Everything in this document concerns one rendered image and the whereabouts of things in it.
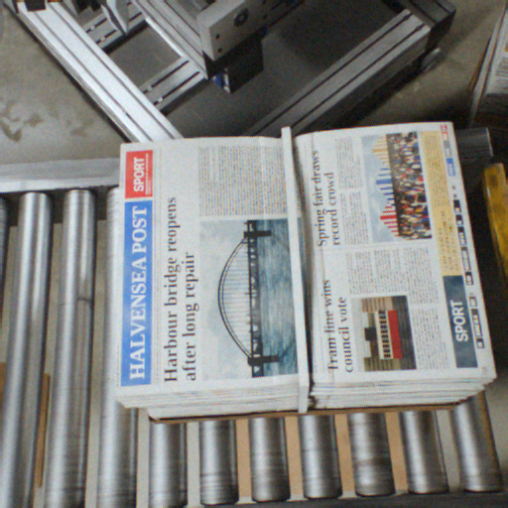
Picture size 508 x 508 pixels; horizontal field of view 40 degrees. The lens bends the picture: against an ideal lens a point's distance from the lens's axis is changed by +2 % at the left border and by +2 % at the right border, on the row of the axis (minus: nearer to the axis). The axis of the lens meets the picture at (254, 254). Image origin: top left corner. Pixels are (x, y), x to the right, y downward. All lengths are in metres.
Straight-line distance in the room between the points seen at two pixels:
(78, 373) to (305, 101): 1.03
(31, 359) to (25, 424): 0.08
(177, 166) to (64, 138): 1.34
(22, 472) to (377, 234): 0.54
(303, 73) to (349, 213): 1.13
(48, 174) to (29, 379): 0.31
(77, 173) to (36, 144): 1.04
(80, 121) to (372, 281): 1.51
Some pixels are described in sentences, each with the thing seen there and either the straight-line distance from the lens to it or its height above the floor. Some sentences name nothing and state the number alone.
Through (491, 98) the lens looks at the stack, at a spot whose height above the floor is 0.46.
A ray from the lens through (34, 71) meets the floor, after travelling 2.24.
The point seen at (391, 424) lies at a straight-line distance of 1.73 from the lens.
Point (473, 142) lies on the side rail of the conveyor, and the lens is 1.07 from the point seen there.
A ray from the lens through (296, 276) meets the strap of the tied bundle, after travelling 0.70.
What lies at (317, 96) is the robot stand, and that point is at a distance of 1.78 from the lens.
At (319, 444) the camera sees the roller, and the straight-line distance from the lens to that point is 0.90.
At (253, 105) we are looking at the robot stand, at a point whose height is 0.21.
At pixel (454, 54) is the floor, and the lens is 2.18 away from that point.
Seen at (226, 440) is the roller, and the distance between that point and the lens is 0.91.
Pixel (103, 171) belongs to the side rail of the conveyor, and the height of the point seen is 0.80.
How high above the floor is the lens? 1.70
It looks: 68 degrees down
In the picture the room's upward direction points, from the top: 9 degrees counter-clockwise
